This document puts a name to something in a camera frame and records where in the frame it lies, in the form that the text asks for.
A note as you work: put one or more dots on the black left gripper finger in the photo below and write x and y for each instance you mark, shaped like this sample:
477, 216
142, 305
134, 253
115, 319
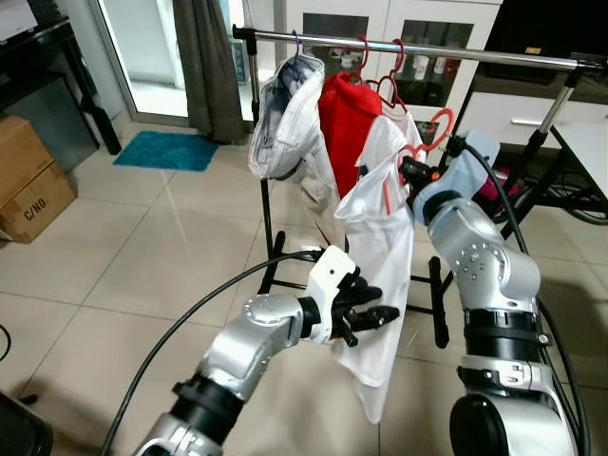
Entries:
369, 294
377, 318

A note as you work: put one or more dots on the white shirt with black marks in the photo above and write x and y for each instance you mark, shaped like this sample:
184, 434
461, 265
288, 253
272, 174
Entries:
380, 256

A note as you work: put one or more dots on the red plastic hanger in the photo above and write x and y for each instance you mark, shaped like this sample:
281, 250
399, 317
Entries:
398, 47
362, 43
446, 111

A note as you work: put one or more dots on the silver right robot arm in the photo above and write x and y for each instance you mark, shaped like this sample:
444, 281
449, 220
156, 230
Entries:
484, 266

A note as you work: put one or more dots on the purple hanger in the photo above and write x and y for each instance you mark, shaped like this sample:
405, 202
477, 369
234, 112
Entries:
298, 43

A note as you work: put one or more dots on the white garment with red piping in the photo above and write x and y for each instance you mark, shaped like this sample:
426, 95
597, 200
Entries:
407, 122

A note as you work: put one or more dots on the magenta bag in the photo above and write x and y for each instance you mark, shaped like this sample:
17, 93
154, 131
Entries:
494, 182

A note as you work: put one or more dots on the plain red garment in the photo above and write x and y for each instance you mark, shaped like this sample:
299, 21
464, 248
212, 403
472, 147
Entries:
347, 123

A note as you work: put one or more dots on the white low drawer cabinet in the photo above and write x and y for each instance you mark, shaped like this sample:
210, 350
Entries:
513, 114

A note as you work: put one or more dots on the metal clothes rack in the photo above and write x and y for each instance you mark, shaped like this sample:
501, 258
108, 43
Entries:
494, 55

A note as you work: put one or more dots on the white grey jacket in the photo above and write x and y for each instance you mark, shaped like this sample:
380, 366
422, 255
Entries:
280, 123

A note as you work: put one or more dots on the white glass-door cabinet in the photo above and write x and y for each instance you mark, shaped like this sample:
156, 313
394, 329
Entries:
380, 9

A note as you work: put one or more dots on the white table with black legs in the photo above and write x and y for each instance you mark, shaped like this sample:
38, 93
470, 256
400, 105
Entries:
589, 152

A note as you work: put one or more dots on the black speaker cabinet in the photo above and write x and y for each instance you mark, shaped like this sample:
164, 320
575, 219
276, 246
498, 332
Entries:
551, 28

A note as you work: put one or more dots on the dark grey curtain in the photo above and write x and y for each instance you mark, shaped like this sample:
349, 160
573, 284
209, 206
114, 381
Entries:
209, 66

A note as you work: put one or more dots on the teal floor mat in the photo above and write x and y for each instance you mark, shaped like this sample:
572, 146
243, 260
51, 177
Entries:
166, 152

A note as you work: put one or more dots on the glass sliding door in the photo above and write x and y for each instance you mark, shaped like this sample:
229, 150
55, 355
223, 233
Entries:
142, 47

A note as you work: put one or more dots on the printed cardboard box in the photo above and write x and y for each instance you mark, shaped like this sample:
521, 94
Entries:
38, 209

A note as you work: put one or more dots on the black desk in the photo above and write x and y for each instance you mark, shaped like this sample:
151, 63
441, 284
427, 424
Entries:
38, 47

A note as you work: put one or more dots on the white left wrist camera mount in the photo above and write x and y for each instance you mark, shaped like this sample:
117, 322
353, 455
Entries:
328, 275

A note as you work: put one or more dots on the grey-blue right wrist camera mount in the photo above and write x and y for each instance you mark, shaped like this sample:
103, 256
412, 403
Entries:
470, 171

